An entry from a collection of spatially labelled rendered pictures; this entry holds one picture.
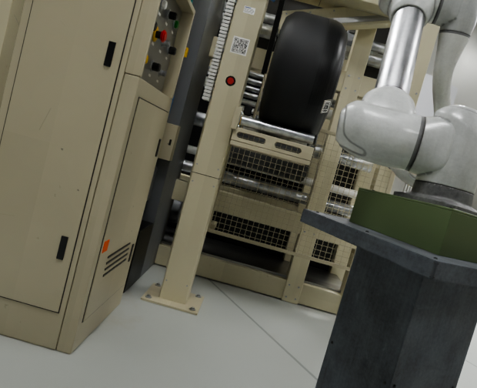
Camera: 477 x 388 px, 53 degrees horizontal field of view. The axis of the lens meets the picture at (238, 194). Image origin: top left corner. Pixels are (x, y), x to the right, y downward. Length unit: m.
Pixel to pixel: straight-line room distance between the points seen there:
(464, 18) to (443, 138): 0.58
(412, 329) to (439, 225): 0.26
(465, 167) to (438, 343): 0.45
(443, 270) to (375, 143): 0.41
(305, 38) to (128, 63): 0.83
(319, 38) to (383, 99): 0.78
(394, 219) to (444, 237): 0.16
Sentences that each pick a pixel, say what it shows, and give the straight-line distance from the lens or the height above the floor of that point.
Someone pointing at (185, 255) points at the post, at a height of 0.23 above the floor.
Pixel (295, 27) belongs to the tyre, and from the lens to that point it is 2.13.
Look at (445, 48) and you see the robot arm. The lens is 1.82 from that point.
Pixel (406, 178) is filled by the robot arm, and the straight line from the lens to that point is 1.80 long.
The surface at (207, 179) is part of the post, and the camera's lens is 2.22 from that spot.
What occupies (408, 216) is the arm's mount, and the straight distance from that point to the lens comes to 1.29.
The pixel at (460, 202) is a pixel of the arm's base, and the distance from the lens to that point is 1.36.
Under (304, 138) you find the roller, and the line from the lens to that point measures 2.14.
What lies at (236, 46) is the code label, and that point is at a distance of 2.26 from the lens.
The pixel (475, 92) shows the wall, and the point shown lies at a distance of 8.33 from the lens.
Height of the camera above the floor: 0.75
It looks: 5 degrees down
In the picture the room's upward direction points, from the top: 15 degrees clockwise
